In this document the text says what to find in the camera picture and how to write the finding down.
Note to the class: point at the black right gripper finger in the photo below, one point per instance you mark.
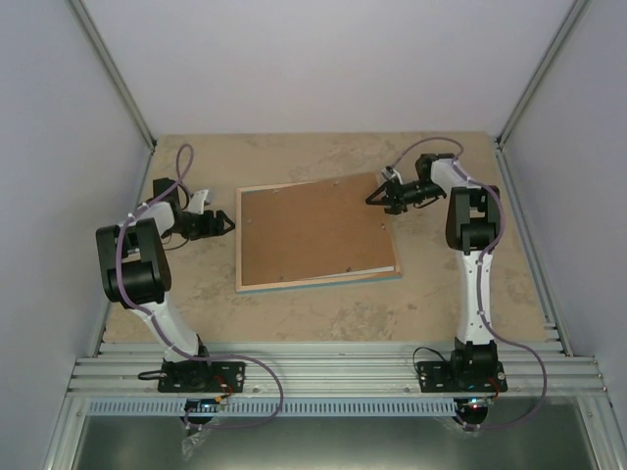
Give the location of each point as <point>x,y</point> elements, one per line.
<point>380,201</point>
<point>380,194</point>

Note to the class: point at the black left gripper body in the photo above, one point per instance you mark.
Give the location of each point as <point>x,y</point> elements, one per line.
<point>196,229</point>

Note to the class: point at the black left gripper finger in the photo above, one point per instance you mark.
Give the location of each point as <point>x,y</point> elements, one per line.
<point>223,229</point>
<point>222,219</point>

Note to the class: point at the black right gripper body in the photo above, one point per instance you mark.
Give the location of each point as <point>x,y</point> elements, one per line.
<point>427,190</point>

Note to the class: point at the brown frame backing board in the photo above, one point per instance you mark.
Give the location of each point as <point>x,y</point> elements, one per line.
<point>318,230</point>

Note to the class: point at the blue wooden picture frame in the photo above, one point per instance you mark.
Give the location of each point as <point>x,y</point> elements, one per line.
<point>318,286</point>

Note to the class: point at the sunflower photo print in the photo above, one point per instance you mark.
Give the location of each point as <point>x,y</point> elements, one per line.
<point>351,272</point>

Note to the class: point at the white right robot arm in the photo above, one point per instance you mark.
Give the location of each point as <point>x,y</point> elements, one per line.
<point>474,228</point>

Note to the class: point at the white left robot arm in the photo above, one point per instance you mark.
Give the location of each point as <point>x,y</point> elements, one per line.
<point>135,274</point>

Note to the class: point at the left controller board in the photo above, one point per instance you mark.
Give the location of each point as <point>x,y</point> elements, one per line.
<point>211,405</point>

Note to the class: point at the controller board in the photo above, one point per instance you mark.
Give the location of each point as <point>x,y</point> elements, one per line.
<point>211,405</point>
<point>479,402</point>

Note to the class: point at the right controller board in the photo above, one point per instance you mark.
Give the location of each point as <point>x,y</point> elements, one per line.
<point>479,402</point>

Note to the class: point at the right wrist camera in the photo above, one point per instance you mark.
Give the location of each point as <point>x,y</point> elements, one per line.
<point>389,173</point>

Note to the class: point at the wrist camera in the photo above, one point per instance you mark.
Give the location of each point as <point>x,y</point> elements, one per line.
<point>199,201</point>
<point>389,173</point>

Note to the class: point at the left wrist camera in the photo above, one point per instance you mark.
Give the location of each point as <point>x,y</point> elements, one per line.
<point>199,201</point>

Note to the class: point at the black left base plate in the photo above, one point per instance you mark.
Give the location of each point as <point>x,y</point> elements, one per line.
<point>219,377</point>

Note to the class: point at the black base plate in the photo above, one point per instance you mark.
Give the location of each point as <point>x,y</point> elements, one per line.
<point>469,369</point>
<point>219,377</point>

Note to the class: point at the aluminium rail platform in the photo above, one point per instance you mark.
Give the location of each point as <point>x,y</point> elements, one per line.
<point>336,369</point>

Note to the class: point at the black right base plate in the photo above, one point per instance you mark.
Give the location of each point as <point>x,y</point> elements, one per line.
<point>469,369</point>

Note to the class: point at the slotted grey cable duct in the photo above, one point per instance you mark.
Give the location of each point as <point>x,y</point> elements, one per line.
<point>311,407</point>

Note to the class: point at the aluminium corner post left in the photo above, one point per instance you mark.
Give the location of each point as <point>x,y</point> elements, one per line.
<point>111,69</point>

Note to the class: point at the aluminium corner post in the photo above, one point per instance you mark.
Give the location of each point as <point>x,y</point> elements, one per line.
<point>573,16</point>
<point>111,69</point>

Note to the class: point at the aluminium corner post right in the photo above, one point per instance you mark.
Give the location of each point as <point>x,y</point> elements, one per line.
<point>573,16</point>

